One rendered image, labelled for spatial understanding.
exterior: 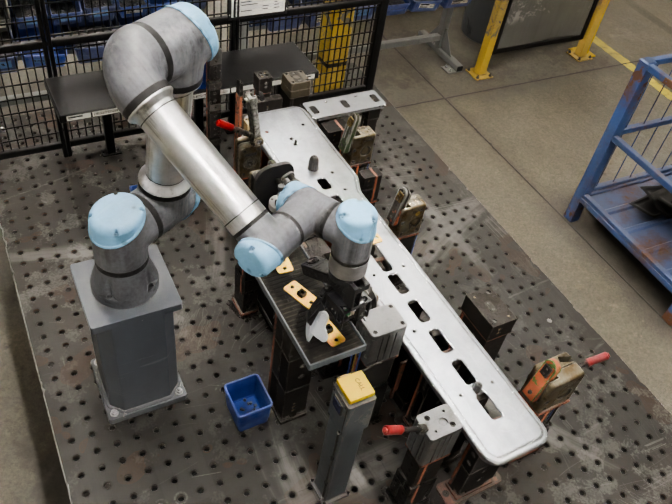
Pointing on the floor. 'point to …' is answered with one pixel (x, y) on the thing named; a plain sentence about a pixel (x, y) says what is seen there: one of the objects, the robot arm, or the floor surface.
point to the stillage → (633, 184)
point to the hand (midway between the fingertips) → (328, 325)
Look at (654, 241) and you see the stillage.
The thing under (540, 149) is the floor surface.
